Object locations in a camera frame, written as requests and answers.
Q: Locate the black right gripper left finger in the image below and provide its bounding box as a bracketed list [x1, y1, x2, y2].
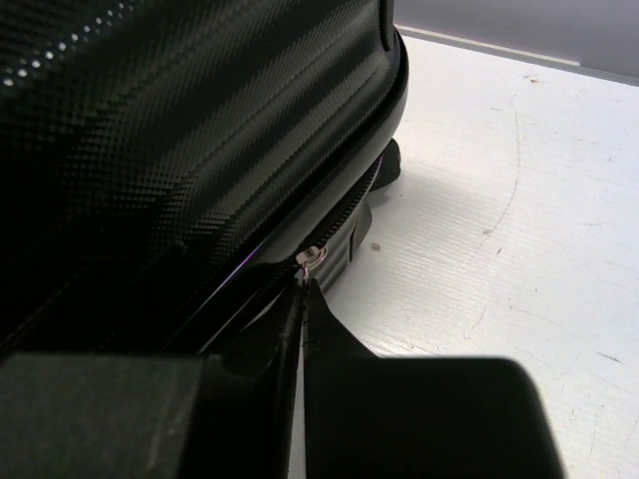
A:
[1, 283, 303, 478]

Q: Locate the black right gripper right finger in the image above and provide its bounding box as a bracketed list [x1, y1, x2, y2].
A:
[303, 282, 563, 478]

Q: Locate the black suitcase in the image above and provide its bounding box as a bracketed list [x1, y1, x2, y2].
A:
[1, 1, 408, 354]

